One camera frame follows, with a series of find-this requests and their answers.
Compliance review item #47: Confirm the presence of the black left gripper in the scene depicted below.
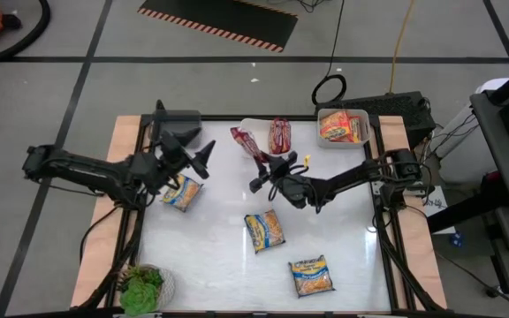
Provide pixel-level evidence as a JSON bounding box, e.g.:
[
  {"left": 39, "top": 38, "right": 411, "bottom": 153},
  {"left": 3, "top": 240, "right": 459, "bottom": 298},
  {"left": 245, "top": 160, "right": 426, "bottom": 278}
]
[{"left": 141, "top": 127, "right": 217, "bottom": 191}]

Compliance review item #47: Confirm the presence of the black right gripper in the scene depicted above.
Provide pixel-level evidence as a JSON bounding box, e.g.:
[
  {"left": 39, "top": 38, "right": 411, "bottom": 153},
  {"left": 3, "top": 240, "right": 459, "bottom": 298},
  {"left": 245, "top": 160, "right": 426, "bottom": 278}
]
[{"left": 248, "top": 151, "right": 299, "bottom": 194}]

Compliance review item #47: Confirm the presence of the blue soy sauce ramen packet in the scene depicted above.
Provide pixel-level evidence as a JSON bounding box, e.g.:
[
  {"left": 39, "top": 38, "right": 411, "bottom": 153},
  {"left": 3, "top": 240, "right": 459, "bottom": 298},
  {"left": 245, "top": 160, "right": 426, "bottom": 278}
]
[
  {"left": 243, "top": 208, "right": 287, "bottom": 255},
  {"left": 161, "top": 173, "right": 204, "bottom": 213},
  {"left": 287, "top": 254, "right": 336, "bottom": 299}
]

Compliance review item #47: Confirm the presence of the left clear bin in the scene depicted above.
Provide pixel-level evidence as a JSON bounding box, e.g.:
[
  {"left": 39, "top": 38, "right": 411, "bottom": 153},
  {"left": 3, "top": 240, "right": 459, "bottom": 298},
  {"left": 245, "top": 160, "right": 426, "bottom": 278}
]
[{"left": 149, "top": 109, "right": 203, "bottom": 150}]

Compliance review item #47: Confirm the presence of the white plastic bin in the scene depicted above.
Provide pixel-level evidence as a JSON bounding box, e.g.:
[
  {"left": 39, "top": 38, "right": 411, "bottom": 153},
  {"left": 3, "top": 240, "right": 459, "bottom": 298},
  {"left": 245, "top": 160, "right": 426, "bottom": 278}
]
[{"left": 239, "top": 117, "right": 293, "bottom": 149}]

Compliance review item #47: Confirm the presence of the pale grey plastic bin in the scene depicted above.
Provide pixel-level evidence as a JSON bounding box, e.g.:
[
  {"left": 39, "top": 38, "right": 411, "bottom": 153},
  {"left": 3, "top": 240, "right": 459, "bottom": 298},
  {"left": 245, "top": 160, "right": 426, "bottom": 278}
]
[{"left": 315, "top": 108, "right": 372, "bottom": 150}]

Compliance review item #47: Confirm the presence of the green plant in mesh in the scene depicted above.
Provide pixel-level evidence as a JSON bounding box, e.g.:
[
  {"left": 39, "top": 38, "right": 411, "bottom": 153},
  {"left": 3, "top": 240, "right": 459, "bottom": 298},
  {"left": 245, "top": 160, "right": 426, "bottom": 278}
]
[{"left": 119, "top": 263, "right": 177, "bottom": 313}]

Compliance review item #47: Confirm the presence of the black hazard striped floor mat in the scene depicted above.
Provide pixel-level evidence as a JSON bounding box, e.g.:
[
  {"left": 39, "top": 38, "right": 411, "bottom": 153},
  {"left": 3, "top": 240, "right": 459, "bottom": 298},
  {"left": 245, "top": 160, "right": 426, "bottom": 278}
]
[{"left": 137, "top": 0, "right": 300, "bottom": 54}]

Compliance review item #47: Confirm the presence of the black perforated computer case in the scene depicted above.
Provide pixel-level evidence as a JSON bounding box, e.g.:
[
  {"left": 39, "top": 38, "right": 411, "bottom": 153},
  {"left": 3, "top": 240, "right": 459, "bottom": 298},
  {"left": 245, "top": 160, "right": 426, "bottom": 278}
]
[{"left": 315, "top": 90, "right": 437, "bottom": 149}]

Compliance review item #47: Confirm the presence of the green succulent plant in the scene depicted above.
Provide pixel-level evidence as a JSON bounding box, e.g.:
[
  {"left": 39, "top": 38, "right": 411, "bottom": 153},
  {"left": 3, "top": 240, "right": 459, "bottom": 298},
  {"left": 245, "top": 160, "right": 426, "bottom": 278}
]
[{"left": 117, "top": 264, "right": 165, "bottom": 317}]

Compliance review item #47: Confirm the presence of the white paper sheet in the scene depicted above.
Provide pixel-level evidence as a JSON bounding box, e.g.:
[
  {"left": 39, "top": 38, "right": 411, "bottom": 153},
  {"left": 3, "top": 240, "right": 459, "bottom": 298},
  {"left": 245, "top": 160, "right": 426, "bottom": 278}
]
[{"left": 422, "top": 196, "right": 458, "bottom": 236}]

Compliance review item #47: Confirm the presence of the black desk leg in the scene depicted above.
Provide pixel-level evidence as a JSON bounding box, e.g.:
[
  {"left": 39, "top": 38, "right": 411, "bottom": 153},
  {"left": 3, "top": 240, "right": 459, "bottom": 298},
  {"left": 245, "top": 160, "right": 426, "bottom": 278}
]
[{"left": 426, "top": 187, "right": 503, "bottom": 235}]

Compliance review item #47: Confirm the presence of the black coiled power cable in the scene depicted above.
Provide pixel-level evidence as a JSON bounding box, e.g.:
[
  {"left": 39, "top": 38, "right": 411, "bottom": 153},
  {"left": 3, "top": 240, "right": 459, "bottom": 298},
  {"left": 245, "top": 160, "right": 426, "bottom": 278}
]
[{"left": 310, "top": 0, "right": 348, "bottom": 107}]

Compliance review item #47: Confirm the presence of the black base power cable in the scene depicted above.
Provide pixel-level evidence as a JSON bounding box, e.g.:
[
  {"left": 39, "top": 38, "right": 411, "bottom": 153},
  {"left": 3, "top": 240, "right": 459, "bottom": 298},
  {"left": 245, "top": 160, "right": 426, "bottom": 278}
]
[{"left": 79, "top": 204, "right": 122, "bottom": 266}]

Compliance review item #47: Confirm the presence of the yellow power cable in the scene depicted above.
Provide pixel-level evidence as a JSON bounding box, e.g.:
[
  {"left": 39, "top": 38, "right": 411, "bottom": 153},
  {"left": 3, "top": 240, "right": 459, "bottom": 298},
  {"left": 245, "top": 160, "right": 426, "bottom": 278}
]
[{"left": 388, "top": 0, "right": 417, "bottom": 95}]

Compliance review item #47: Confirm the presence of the black vacuum hose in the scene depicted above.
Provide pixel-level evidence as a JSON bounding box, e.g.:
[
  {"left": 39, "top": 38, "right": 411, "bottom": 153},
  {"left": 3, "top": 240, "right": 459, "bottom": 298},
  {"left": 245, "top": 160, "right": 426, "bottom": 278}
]
[{"left": 0, "top": 0, "right": 52, "bottom": 67}]

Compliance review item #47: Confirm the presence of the black floor cable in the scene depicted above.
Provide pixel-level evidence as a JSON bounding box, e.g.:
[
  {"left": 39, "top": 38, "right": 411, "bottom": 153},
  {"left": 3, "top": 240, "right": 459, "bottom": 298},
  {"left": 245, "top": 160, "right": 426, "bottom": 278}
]
[{"left": 433, "top": 246, "right": 509, "bottom": 315}]

